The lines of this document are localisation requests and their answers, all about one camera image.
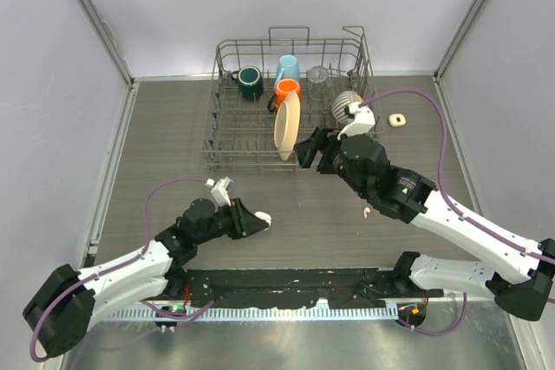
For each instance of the striped ceramic bowl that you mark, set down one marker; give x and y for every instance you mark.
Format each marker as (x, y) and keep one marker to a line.
(343, 100)

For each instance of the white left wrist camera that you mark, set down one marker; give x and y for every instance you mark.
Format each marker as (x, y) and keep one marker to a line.
(219, 190)

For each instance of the clear glass cup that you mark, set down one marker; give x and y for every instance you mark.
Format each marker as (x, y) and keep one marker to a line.
(320, 83)

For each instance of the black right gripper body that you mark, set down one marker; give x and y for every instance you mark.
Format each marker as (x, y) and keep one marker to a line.
(331, 147)

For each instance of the light blue mug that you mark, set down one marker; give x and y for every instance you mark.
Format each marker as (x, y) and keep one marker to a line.
(287, 68)

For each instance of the grey wire dish rack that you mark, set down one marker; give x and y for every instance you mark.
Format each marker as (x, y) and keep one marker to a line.
(270, 93)

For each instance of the dark green mug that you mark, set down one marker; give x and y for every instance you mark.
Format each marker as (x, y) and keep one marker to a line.
(250, 82)

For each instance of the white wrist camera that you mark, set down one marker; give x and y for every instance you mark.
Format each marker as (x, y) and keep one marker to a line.
(361, 120)
(219, 190)

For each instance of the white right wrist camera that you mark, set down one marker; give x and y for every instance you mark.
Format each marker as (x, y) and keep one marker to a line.
(361, 120)

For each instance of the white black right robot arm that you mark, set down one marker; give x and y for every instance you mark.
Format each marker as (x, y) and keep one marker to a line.
(513, 271)

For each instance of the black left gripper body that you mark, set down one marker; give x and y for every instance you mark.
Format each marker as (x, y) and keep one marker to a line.
(229, 222)

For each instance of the orange mug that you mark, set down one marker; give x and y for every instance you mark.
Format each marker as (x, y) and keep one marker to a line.
(282, 90)

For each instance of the beige plate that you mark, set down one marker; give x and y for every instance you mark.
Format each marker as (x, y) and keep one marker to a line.
(286, 126)

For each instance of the white slotted cable duct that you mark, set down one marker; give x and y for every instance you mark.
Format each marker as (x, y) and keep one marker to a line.
(320, 312)

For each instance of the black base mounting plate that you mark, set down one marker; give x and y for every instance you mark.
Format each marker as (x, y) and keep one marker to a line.
(292, 288)

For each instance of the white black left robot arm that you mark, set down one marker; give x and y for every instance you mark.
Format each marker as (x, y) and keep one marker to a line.
(72, 301)

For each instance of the beige small earbud case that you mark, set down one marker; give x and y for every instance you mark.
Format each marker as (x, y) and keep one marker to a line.
(397, 120)

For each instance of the white earbud charging case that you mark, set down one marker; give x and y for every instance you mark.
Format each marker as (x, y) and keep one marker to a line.
(264, 217)

